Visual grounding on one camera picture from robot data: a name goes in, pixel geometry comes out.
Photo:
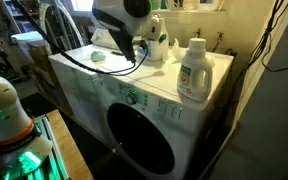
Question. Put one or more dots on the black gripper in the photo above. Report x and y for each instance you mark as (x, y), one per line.
(124, 41)

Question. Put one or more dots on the white front-load washing machine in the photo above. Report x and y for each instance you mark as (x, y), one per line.
(184, 133)

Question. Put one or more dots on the large white detergent jug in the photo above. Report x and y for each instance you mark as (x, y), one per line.
(159, 50)

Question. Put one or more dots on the green bottle lying down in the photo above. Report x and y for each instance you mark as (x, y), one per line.
(98, 56)

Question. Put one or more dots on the crumpled white plastic wrap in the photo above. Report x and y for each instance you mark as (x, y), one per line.
(175, 51)

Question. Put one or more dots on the dark green shelf bottle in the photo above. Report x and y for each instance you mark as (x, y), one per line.
(163, 4)

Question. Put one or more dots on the small white detergent bottle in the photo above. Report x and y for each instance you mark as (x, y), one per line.
(192, 83)

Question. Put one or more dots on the window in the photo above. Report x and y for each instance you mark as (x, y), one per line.
(82, 4)

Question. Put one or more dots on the small labelled white box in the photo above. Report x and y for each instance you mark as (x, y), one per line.
(209, 4)

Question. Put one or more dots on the white plastic bin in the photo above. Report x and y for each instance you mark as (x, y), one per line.
(25, 38)

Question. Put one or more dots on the wooden table board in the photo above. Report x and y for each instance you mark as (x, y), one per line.
(70, 150)

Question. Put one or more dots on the storage shelf unit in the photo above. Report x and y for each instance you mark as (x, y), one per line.
(20, 15)

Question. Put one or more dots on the wall water valve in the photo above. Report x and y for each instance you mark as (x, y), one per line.
(198, 32)
(219, 37)

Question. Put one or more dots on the white wall shelf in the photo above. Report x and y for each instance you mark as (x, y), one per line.
(190, 10)

